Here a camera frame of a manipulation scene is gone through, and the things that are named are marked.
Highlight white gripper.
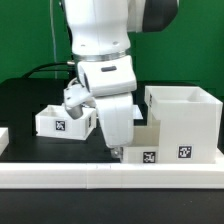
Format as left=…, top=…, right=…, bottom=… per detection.
left=78, top=56, right=137, bottom=159

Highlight white front drawer box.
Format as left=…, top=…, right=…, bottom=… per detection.
left=122, top=126, right=160, bottom=164

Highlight white drawer box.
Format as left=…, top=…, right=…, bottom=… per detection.
left=122, top=126, right=160, bottom=164
left=35, top=105, right=96, bottom=140

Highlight white drawer cabinet frame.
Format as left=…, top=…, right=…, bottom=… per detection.
left=145, top=86, right=223, bottom=164

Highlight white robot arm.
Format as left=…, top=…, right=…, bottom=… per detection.
left=62, top=0, right=179, bottom=157

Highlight white rear drawer box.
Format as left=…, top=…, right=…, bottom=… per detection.
left=35, top=105, right=96, bottom=140

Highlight white flat tag plate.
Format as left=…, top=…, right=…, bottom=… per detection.
left=133, top=105, right=143, bottom=120

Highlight white U-shaped fence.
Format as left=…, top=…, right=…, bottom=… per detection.
left=0, top=127, right=224, bottom=190

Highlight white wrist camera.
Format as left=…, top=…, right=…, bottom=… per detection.
left=64, top=78, right=96, bottom=119

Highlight black cable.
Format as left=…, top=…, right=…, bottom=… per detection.
left=23, top=61, right=76, bottom=79

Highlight white thin cable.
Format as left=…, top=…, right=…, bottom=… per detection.
left=49, top=0, right=58, bottom=80

